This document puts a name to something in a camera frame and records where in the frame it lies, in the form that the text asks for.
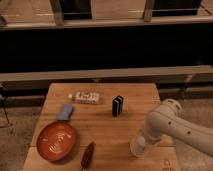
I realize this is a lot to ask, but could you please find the wooden railing beam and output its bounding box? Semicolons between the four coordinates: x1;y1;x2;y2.
0;16;213;31

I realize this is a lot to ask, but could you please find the small clear plastic bottle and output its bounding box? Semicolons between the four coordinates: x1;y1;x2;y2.
68;91;100;104

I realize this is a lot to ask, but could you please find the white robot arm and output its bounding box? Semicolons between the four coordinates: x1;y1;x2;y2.
140;99;213;157

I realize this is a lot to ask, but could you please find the red chili pepper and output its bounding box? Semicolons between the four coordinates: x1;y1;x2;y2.
81;142;95;169

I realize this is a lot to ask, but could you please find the blue sponge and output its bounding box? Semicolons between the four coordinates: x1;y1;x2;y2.
58;104;73;121

